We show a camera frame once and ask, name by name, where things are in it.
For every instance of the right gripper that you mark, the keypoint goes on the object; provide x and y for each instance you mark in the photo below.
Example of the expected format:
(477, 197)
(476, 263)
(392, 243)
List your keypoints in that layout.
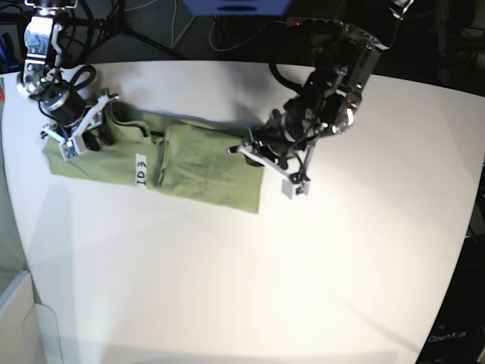
(72, 117)

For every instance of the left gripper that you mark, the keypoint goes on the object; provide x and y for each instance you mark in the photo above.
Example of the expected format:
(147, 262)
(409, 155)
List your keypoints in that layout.
(265, 147)

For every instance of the green T-shirt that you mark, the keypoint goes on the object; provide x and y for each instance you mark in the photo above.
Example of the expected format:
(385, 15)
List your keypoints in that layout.
(186, 157)

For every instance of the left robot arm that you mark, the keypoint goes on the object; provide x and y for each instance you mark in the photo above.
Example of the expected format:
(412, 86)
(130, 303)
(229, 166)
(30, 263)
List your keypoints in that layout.
(344, 53)

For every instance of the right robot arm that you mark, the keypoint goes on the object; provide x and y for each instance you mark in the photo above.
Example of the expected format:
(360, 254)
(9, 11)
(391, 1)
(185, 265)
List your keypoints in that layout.
(46, 48)

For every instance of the white ID label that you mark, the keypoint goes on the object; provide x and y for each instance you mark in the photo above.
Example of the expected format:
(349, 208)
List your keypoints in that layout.
(141, 170)

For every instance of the black power strip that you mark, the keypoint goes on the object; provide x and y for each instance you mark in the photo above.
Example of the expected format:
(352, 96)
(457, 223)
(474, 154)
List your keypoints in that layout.
(309, 22)

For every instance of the white bin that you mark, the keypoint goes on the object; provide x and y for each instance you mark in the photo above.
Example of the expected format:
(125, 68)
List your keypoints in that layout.
(29, 330)

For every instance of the black OpenArm box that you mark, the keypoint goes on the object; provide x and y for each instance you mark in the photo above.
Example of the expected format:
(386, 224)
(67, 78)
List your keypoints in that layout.
(457, 335)

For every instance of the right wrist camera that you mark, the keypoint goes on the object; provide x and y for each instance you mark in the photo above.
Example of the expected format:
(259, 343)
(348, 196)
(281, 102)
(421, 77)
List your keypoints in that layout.
(72, 148)

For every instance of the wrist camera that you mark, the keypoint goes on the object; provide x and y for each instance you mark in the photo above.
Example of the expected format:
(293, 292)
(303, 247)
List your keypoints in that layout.
(72, 148)
(292, 190)

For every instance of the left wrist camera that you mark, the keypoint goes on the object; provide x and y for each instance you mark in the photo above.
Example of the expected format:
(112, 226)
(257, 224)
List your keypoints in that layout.
(292, 190)

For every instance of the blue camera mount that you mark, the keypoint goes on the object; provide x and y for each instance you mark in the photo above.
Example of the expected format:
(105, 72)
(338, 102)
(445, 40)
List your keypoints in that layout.
(236, 7)

